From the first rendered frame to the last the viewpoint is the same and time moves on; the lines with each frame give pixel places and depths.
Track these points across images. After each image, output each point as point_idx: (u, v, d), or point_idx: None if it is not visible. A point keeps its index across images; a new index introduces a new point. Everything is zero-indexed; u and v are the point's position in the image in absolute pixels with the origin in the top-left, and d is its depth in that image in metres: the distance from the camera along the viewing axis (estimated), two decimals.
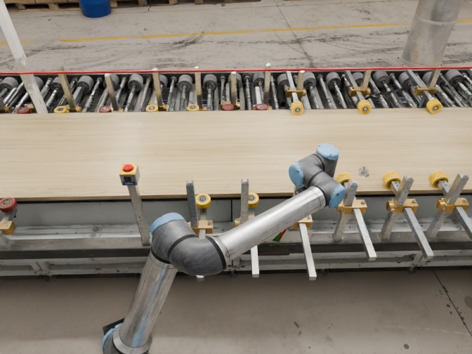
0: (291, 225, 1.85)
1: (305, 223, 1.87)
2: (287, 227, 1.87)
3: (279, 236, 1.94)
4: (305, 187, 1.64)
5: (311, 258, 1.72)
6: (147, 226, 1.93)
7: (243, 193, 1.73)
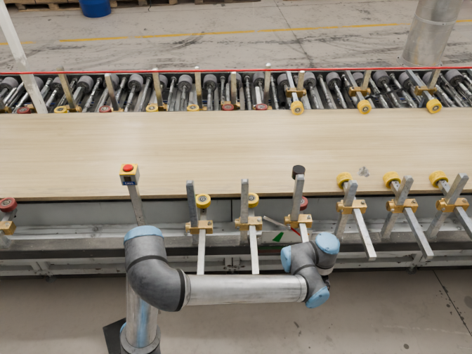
0: (284, 225, 1.85)
1: (305, 223, 1.87)
2: (287, 228, 1.88)
3: (297, 234, 1.93)
4: None
5: None
6: None
7: (243, 193, 1.73)
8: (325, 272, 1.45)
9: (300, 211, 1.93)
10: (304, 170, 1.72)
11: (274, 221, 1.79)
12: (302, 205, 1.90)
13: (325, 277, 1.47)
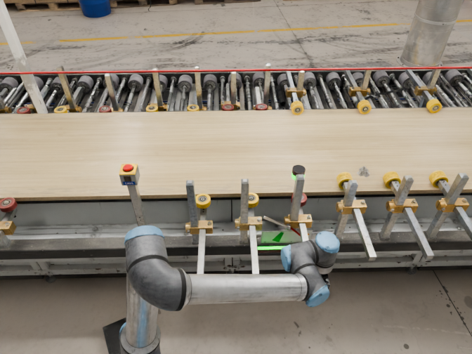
0: (284, 225, 1.85)
1: None
2: (287, 228, 1.88)
3: (297, 234, 1.93)
4: None
5: None
6: None
7: (243, 193, 1.73)
8: (325, 271, 1.45)
9: (299, 207, 1.96)
10: (304, 170, 1.72)
11: (274, 221, 1.79)
12: (301, 201, 1.92)
13: (325, 275, 1.47)
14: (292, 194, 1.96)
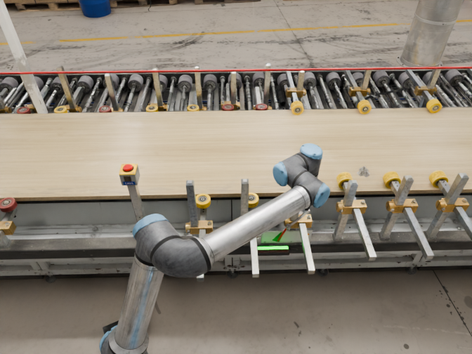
0: (291, 224, 1.85)
1: None
2: (287, 227, 1.87)
3: (279, 236, 1.94)
4: None
5: (310, 253, 1.74)
6: None
7: (243, 193, 1.73)
8: None
9: None
10: None
11: (300, 218, 1.78)
12: None
13: None
14: None
